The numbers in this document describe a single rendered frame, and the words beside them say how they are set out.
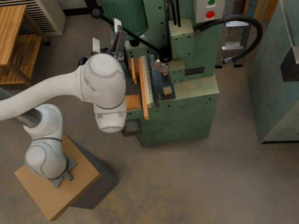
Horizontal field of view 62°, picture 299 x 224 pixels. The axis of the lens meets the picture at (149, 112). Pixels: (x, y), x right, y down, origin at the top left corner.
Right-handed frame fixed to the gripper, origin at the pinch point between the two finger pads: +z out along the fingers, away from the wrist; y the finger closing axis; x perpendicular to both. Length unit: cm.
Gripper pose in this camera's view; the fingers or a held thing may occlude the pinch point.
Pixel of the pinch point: (106, 32)
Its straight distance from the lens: 104.5
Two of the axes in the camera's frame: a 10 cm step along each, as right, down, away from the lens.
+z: -1.1, -9.0, 4.1
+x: -6.9, -2.3, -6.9
